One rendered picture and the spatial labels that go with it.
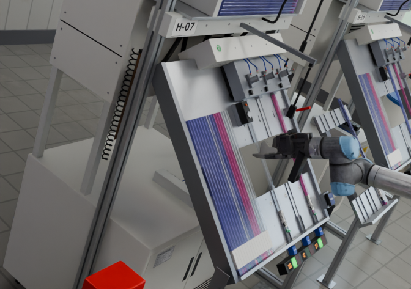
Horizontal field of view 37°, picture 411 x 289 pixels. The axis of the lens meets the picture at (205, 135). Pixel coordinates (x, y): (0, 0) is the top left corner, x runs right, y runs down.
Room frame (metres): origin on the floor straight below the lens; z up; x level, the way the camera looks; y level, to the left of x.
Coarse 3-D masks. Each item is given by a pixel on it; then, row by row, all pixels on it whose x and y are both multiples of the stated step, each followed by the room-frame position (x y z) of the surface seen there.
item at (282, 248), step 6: (318, 222) 2.05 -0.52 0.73; (312, 228) 1.98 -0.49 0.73; (300, 234) 1.92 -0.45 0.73; (306, 234) 1.93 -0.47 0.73; (294, 240) 1.85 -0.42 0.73; (282, 246) 1.80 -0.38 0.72; (288, 246) 1.81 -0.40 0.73; (276, 252) 1.74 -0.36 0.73; (270, 258) 1.70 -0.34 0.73; (258, 264) 1.64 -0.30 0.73; (264, 264) 1.66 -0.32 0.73; (252, 270) 1.60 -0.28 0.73; (240, 276) 1.55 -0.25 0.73; (246, 276) 1.56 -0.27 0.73
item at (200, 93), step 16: (176, 64) 1.84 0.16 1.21; (192, 64) 1.91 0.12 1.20; (176, 80) 1.80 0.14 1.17; (192, 80) 1.86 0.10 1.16; (208, 80) 1.94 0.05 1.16; (192, 96) 1.82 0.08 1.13; (208, 96) 1.89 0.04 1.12; (224, 96) 1.97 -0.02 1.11; (192, 112) 1.78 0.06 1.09; (208, 112) 1.85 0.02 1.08; (256, 112) 2.09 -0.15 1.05; (272, 112) 2.17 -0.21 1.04; (240, 128) 1.95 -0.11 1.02; (256, 128) 2.04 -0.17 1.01; (272, 128) 2.12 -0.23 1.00; (288, 128) 2.22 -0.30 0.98; (240, 144) 1.91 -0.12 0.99
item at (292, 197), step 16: (304, 176) 2.15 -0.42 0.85; (288, 192) 2.00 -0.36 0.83; (304, 192) 2.09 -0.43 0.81; (272, 208) 1.88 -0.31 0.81; (288, 208) 1.96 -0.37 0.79; (304, 208) 2.04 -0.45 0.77; (320, 208) 2.14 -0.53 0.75; (272, 224) 1.83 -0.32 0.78; (288, 224) 1.91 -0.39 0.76; (304, 224) 1.99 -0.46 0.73; (272, 240) 1.79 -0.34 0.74; (288, 240) 1.85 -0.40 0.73
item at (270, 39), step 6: (240, 24) 2.06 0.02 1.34; (246, 24) 2.06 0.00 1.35; (252, 30) 2.04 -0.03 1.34; (258, 30) 2.04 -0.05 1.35; (264, 36) 2.01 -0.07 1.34; (270, 36) 2.02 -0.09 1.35; (270, 42) 2.00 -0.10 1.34; (276, 42) 1.99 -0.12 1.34; (282, 42) 2.00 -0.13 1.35; (288, 48) 1.97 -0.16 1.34; (294, 48) 1.97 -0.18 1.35; (294, 54) 1.95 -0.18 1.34; (300, 54) 1.94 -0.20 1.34; (306, 60) 1.93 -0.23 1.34; (312, 60) 1.92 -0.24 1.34
